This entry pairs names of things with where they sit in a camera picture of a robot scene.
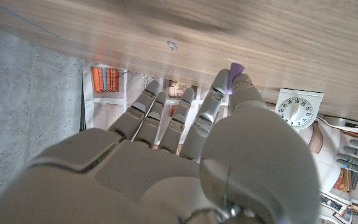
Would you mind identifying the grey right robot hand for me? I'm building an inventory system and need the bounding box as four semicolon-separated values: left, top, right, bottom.
0;68;321;224

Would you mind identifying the purple foam earplug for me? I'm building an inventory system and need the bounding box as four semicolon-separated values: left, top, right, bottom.
226;62;246;95

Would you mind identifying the black backdrop pole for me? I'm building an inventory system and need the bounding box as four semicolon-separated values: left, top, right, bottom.
79;86;87;131

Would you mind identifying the white kitchen timer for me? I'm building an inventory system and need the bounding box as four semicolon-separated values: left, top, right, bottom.
274;88;324;131

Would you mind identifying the printed bookshelf backdrop cloth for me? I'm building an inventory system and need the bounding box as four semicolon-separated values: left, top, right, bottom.
81;60;358;224

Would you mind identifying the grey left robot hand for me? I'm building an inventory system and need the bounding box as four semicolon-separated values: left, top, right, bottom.
336;138;358;183

